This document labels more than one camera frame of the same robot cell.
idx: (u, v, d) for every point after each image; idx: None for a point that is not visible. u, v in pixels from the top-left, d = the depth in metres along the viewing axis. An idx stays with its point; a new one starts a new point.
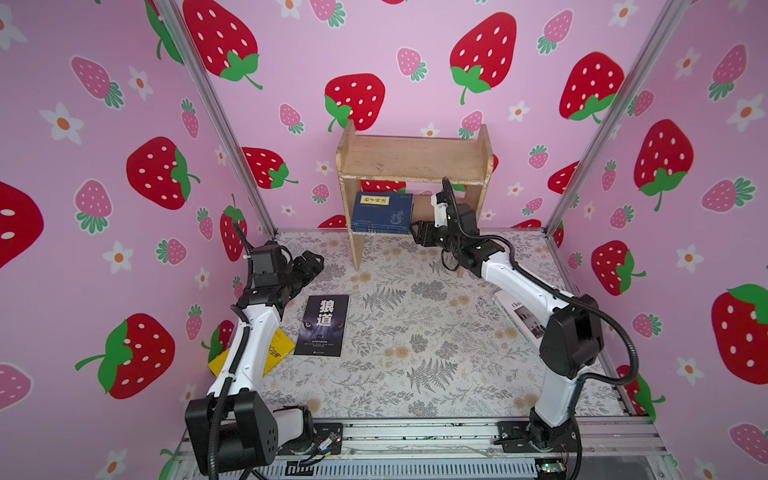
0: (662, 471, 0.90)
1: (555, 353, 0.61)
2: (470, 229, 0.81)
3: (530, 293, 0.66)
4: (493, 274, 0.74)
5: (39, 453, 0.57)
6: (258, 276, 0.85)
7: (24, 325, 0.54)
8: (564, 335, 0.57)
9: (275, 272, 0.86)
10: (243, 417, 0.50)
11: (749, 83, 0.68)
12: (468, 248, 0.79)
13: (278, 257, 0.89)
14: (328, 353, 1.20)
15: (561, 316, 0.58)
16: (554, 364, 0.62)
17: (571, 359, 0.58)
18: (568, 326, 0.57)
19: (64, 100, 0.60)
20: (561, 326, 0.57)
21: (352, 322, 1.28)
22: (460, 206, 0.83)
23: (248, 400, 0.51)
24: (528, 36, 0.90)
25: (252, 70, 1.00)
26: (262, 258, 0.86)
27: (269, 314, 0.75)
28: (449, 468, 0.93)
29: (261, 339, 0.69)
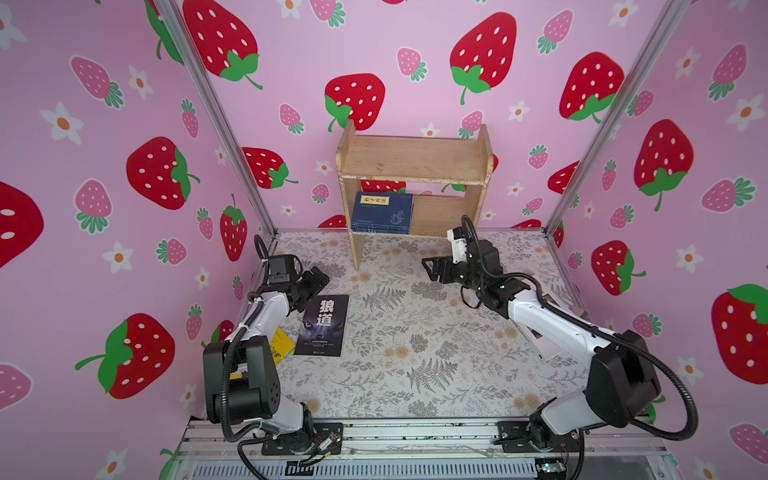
0: (662, 471, 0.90)
1: (605, 400, 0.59)
2: (494, 268, 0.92)
3: (568, 333, 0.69)
4: (521, 313, 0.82)
5: (40, 452, 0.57)
6: (273, 274, 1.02)
7: (24, 326, 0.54)
8: (612, 379, 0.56)
9: (288, 275, 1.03)
10: (253, 356, 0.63)
11: (750, 83, 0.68)
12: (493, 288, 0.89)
13: (291, 263, 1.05)
14: (328, 354, 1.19)
15: (605, 358, 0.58)
16: (606, 413, 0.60)
17: (625, 407, 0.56)
18: (615, 369, 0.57)
19: (64, 100, 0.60)
20: (608, 369, 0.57)
21: (352, 322, 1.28)
22: (485, 247, 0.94)
23: (258, 342, 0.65)
24: (528, 35, 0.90)
25: (253, 70, 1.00)
26: (278, 261, 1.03)
27: (279, 297, 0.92)
28: (449, 469, 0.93)
29: (271, 313, 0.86)
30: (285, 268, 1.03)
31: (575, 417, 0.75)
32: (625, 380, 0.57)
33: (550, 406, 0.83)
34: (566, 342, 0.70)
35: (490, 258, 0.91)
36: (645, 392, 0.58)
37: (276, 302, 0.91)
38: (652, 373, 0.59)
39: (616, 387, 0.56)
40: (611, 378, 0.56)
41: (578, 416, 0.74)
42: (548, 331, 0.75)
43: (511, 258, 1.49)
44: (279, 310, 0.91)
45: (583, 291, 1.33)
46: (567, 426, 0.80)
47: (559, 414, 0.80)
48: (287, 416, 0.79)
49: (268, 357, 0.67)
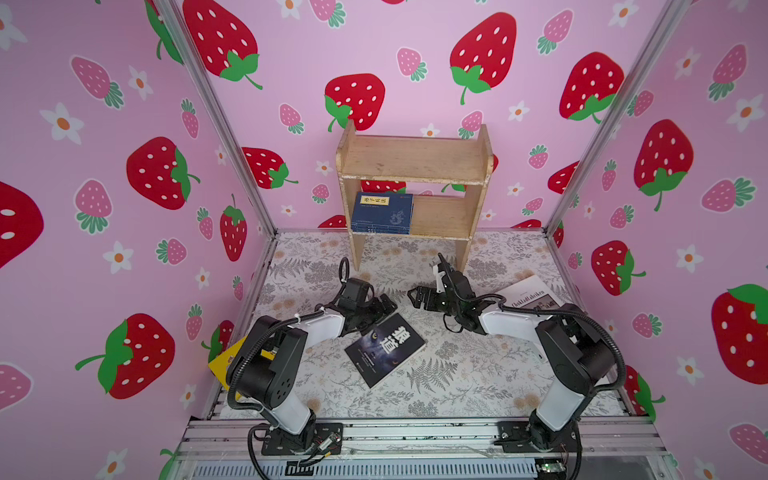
0: (662, 471, 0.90)
1: (566, 369, 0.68)
2: (468, 293, 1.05)
3: (520, 319, 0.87)
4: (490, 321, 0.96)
5: (40, 452, 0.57)
6: (343, 296, 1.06)
7: (22, 326, 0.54)
8: (556, 345, 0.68)
9: (355, 304, 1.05)
10: (287, 345, 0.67)
11: (750, 84, 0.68)
12: (468, 312, 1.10)
13: (363, 293, 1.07)
14: (374, 380, 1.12)
15: (548, 328, 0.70)
16: (575, 384, 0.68)
17: (582, 371, 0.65)
18: (556, 335, 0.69)
19: (64, 100, 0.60)
20: (551, 336, 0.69)
21: (409, 370, 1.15)
22: (457, 275, 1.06)
23: (298, 337, 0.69)
24: (528, 36, 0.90)
25: (252, 71, 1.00)
26: (352, 287, 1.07)
27: (337, 320, 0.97)
28: (449, 469, 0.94)
29: (324, 325, 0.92)
30: (355, 296, 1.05)
31: (563, 402, 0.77)
32: (569, 344, 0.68)
33: (542, 403, 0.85)
34: (524, 329, 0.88)
35: (461, 285, 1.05)
36: (604, 357, 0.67)
37: (335, 320, 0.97)
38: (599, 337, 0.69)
39: (562, 351, 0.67)
40: (555, 344, 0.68)
41: (565, 401, 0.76)
42: (511, 329, 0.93)
43: (511, 258, 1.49)
44: (329, 327, 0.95)
45: (583, 291, 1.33)
46: (564, 420, 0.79)
47: (551, 408, 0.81)
48: (288, 416, 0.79)
49: (298, 356, 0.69)
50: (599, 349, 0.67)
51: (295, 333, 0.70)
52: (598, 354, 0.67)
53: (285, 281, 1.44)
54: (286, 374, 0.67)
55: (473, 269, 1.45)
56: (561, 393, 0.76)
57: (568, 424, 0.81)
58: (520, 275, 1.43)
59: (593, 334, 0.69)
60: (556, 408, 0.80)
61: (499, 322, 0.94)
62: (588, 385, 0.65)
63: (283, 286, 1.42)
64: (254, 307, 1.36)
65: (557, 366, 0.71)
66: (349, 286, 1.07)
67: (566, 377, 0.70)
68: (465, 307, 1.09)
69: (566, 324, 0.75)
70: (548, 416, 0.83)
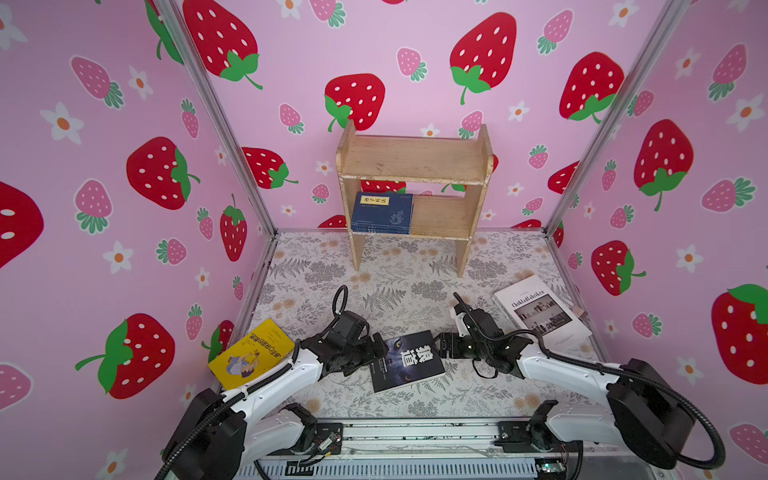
0: (662, 471, 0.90)
1: (644, 441, 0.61)
2: (494, 331, 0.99)
3: (578, 376, 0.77)
4: (532, 367, 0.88)
5: (40, 453, 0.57)
6: (333, 332, 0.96)
7: (24, 324, 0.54)
8: (634, 414, 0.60)
9: (345, 341, 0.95)
10: (220, 436, 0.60)
11: (750, 84, 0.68)
12: (499, 351, 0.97)
13: (357, 331, 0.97)
14: (384, 387, 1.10)
15: (621, 395, 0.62)
16: (654, 456, 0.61)
17: (665, 444, 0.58)
18: (635, 405, 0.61)
19: (64, 100, 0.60)
20: (629, 407, 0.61)
21: (427, 386, 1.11)
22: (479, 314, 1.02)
23: (234, 427, 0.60)
24: (528, 36, 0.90)
25: (252, 70, 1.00)
26: (345, 322, 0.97)
27: (312, 369, 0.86)
28: (449, 468, 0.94)
29: (288, 383, 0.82)
30: (347, 333, 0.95)
31: (588, 429, 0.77)
32: (648, 414, 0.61)
33: (555, 416, 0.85)
34: (579, 386, 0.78)
35: (485, 324, 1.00)
36: (682, 422, 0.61)
37: (306, 372, 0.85)
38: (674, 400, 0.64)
39: (644, 424, 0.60)
40: (632, 413, 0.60)
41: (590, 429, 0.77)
42: (559, 380, 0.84)
43: (511, 258, 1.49)
44: (295, 383, 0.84)
45: (583, 291, 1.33)
46: (575, 435, 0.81)
47: (568, 425, 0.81)
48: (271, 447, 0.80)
49: (234, 446, 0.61)
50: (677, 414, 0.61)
51: (233, 421, 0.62)
52: (677, 421, 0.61)
53: (285, 281, 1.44)
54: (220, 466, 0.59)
55: (473, 269, 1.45)
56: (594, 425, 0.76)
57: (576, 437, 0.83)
58: (520, 275, 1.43)
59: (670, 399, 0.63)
60: (576, 429, 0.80)
61: (543, 370, 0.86)
62: (673, 460, 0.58)
63: (283, 286, 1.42)
64: (254, 307, 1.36)
65: (631, 435, 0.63)
66: (342, 321, 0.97)
67: (642, 448, 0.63)
68: (495, 346, 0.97)
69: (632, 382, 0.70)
70: (556, 428, 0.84)
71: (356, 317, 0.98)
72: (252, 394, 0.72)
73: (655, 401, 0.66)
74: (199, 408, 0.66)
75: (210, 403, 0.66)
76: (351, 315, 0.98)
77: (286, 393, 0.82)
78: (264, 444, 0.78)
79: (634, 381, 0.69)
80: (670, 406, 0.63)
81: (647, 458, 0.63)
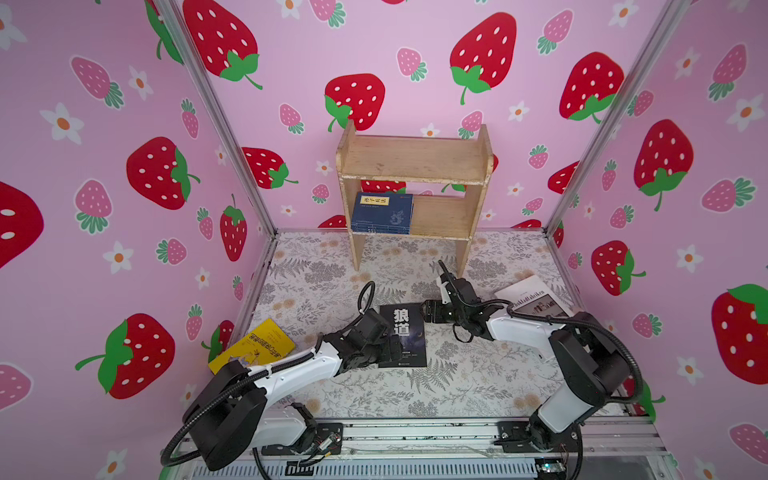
0: (662, 471, 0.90)
1: (580, 381, 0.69)
2: (473, 298, 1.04)
3: (533, 328, 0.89)
4: (497, 327, 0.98)
5: (40, 452, 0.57)
6: (354, 331, 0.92)
7: (23, 326, 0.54)
8: (572, 357, 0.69)
9: (365, 342, 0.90)
10: (238, 410, 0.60)
11: (750, 84, 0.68)
12: (474, 316, 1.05)
13: (379, 333, 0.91)
14: (384, 387, 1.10)
15: (561, 338, 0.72)
16: (588, 397, 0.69)
17: (597, 382, 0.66)
18: (571, 346, 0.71)
19: (64, 100, 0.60)
20: (565, 348, 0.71)
21: (426, 385, 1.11)
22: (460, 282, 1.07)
23: (253, 403, 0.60)
24: (528, 36, 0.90)
25: (253, 70, 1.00)
26: (366, 322, 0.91)
27: (332, 363, 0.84)
28: (449, 469, 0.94)
29: (308, 371, 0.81)
30: (368, 335, 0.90)
31: (568, 410, 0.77)
32: (584, 356, 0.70)
33: (544, 404, 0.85)
34: (536, 338, 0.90)
35: (465, 291, 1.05)
36: (618, 367, 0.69)
37: (325, 365, 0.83)
38: (613, 348, 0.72)
39: (578, 364, 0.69)
40: (571, 356, 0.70)
41: (571, 408, 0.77)
42: (521, 336, 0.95)
43: (511, 258, 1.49)
44: (317, 372, 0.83)
45: (583, 292, 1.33)
46: (566, 422, 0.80)
47: (554, 411, 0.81)
48: (273, 436, 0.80)
49: (252, 422, 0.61)
50: (613, 360, 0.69)
51: (254, 396, 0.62)
52: (610, 363, 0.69)
53: (285, 281, 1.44)
54: (235, 439, 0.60)
55: (473, 269, 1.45)
56: (568, 400, 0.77)
57: (569, 426, 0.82)
58: (520, 275, 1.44)
59: (608, 346, 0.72)
60: (560, 413, 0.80)
61: (507, 328, 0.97)
62: (604, 397, 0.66)
63: (284, 286, 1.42)
64: (254, 307, 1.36)
65: (570, 379, 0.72)
66: (364, 320, 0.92)
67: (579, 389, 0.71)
68: (469, 311, 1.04)
69: (581, 334, 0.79)
70: (553, 423, 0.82)
71: (379, 318, 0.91)
72: (275, 373, 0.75)
73: (598, 350, 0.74)
74: (223, 378, 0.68)
75: (235, 375, 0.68)
76: (375, 316, 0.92)
77: (305, 380, 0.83)
78: (268, 432, 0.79)
79: (585, 334, 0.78)
80: (609, 352, 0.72)
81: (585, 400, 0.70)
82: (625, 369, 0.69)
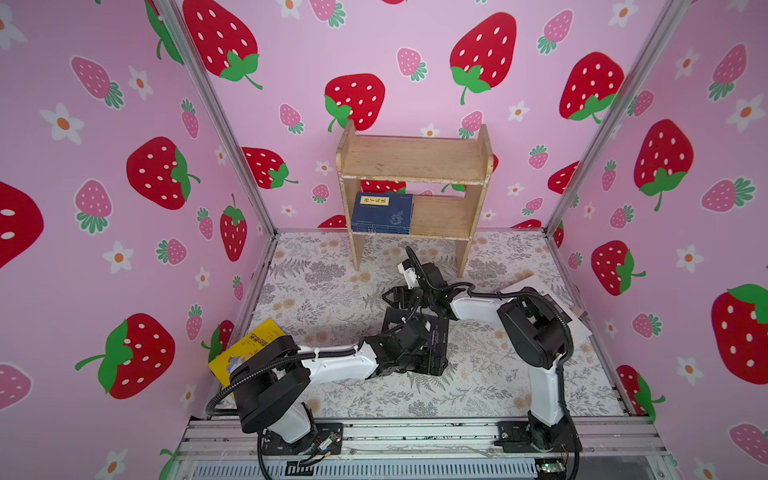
0: (663, 471, 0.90)
1: (524, 347, 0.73)
2: (440, 282, 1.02)
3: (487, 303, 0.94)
4: (460, 306, 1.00)
5: (40, 451, 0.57)
6: (393, 338, 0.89)
7: (23, 327, 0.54)
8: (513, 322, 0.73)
9: (403, 352, 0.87)
10: (282, 383, 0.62)
11: (750, 84, 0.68)
12: (441, 300, 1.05)
13: (418, 344, 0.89)
14: (384, 387, 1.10)
15: (508, 308, 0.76)
16: (534, 360, 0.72)
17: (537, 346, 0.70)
18: (514, 314, 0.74)
19: (64, 100, 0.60)
20: (509, 316, 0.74)
21: (427, 385, 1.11)
22: (427, 266, 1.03)
23: (297, 381, 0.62)
24: (528, 36, 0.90)
25: (253, 70, 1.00)
26: (408, 333, 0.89)
27: (369, 366, 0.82)
28: (449, 468, 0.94)
29: (347, 367, 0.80)
30: (407, 344, 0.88)
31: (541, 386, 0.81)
32: (527, 322, 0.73)
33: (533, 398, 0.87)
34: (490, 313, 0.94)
35: (433, 275, 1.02)
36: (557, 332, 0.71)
37: (363, 365, 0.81)
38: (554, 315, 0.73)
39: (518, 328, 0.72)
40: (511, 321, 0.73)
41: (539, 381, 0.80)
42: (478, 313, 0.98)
43: (511, 258, 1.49)
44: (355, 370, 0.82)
45: (583, 292, 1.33)
46: (552, 409, 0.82)
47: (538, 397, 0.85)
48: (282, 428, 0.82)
49: (291, 397, 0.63)
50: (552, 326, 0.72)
51: (299, 374, 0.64)
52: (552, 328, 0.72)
53: (285, 281, 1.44)
54: (272, 410, 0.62)
55: (473, 269, 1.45)
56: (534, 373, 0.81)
57: (561, 414, 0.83)
58: (520, 275, 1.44)
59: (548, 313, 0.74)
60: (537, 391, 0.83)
61: (467, 307, 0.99)
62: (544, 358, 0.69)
63: (283, 286, 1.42)
64: (254, 307, 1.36)
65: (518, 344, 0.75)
66: (405, 330, 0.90)
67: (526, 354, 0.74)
68: (437, 294, 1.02)
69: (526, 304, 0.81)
70: (544, 414, 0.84)
71: (421, 330, 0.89)
72: (319, 359, 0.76)
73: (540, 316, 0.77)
74: (275, 350, 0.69)
75: (286, 350, 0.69)
76: (416, 327, 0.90)
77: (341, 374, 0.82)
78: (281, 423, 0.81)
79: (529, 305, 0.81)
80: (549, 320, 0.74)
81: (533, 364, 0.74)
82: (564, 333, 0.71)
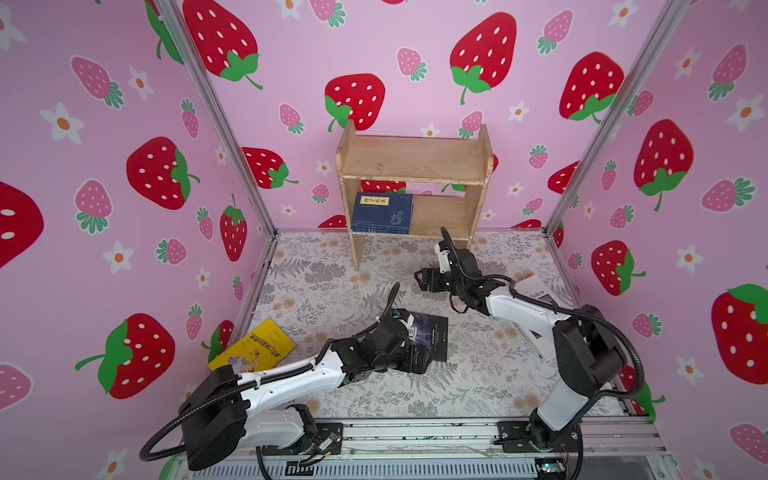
0: (662, 471, 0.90)
1: (574, 372, 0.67)
2: (473, 271, 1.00)
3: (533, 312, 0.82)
4: (497, 304, 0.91)
5: (40, 451, 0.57)
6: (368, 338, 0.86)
7: (23, 327, 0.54)
8: (571, 346, 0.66)
9: (378, 354, 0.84)
10: (221, 420, 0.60)
11: (749, 84, 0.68)
12: (472, 289, 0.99)
13: (395, 345, 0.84)
14: (384, 387, 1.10)
15: (565, 329, 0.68)
16: (580, 387, 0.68)
17: (590, 375, 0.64)
18: (574, 339, 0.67)
19: (64, 100, 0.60)
20: (567, 338, 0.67)
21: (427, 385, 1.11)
22: (462, 252, 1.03)
23: (234, 417, 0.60)
24: (528, 36, 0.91)
25: (253, 70, 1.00)
26: (382, 333, 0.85)
27: (334, 377, 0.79)
28: (449, 468, 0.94)
29: (305, 384, 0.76)
30: (383, 346, 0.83)
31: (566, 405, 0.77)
32: (583, 348, 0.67)
33: (544, 403, 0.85)
34: (535, 322, 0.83)
35: (467, 262, 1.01)
36: (612, 362, 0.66)
37: (326, 378, 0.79)
38: (613, 343, 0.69)
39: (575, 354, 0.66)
40: (569, 345, 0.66)
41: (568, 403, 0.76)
42: (519, 317, 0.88)
43: (511, 258, 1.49)
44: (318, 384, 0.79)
45: (583, 291, 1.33)
46: (565, 421, 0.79)
47: (555, 412, 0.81)
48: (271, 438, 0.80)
49: (231, 433, 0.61)
50: (609, 355, 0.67)
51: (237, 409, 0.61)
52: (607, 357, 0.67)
53: (285, 281, 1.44)
54: (215, 447, 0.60)
55: None
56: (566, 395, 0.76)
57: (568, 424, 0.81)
58: (520, 275, 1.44)
59: (608, 340, 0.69)
60: (555, 405, 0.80)
61: (507, 308, 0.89)
62: (592, 389, 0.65)
63: (283, 286, 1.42)
64: (254, 307, 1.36)
65: (564, 367, 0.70)
66: (379, 330, 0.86)
67: (571, 379, 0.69)
68: (469, 284, 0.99)
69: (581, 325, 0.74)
70: (553, 421, 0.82)
71: (397, 329, 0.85)
72: (265, 385, 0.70)
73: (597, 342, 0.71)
74: (213, 382, 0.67)
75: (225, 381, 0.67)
76: (392, 326, 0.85)
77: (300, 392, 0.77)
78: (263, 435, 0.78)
79: (584, 325, 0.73)
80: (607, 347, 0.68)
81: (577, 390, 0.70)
82: (618, 364, 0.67)
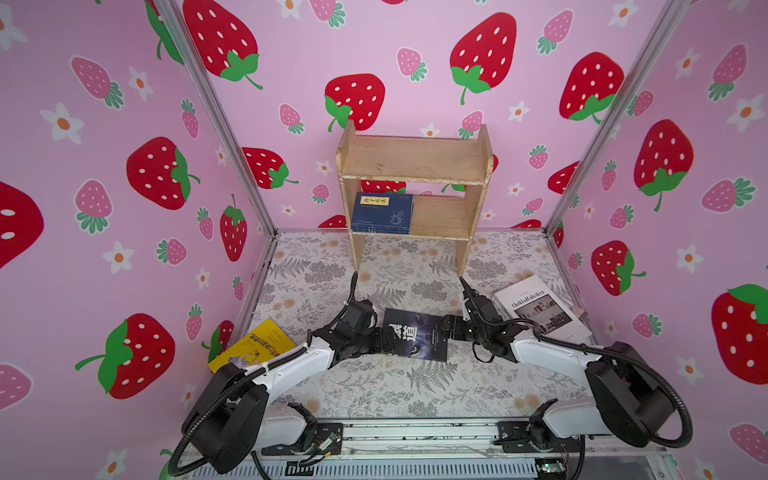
0: (663, 471, 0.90)
1: (619, 418, 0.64)
2: (494, 316, 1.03)
3: (564, 355, 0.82)
4: (524, 349, 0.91)
5: (41, 451, 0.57)
6: (341, 322, 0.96)
7: (22, 326, 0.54)
8: (612, 392, 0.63)
9: (353, 332, 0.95)
10: (242, 408, 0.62)
11: (750, 84, 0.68)
12: (496, 336, 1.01)
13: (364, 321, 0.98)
14: (384, 387, 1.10)
15: (600, 370, 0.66)
16: (628, 434, 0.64)
17: (639, 421, 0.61)
18: (611, 381, 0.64)
19: (64, 100, 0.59)
20: (604, 382, 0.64)
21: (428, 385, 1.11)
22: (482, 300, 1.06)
23: (256, 398, 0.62)
24: (528, 36, 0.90)
25: (253, 71, 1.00)
26: (352, 312, 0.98)
27: (325, 355, 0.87)
28: (449, 469, 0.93)
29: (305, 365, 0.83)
30: (355, 324, 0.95)
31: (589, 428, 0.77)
32: (625, 392, 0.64)
33: (552, 410, 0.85)
34: (567, 366, 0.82)
35: (486, 309, 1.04)
36: (659, 405, 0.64)
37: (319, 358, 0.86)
38: (655, 383, 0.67)
39: (619, 400, 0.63)
40: (610, 391, 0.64)
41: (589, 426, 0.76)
42: (548, 361, 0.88)
43: (511, 258, 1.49)
44: (312, 365, 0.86)
45: (583, 291, 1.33)
46: (572, 431, 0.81)
47: (563, 418, 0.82)
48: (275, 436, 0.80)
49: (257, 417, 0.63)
50: (654, 398, 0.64)
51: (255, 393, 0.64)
52: (654, 401, 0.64)
53: (285, 281, 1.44)
54: (240, 437, 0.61)
55: (473, 269, 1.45)
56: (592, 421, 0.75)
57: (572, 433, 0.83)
58: (520, 275, 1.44)
59: (650, 381, 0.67)
60: (569, 421, 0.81)
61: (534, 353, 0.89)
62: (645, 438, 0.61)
63: (284, 286, 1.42)
64: (254, 307, 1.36)
65: (606, 412, 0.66)
66: (350, 310, 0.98)
67: (618, 427, 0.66)
68: (493, 329, 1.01)
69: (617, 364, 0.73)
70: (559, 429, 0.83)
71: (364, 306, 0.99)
72: (272, 370, 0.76)
73: (638, 383, 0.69)
74: (220, 381, 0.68)
75: (232, 375, 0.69)
76: (359, 306, 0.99)
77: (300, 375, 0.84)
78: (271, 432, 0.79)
79: (620, 364, 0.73)
80: (651, 388, 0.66)
81: (624, 438, 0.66)
82: (666, 406, 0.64)
